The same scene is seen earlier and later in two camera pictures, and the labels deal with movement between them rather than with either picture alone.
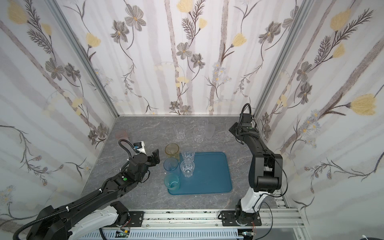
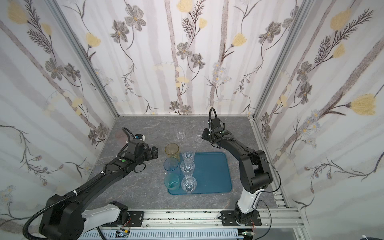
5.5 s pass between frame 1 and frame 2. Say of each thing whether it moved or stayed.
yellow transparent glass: stayed
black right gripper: moved
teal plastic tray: stayed
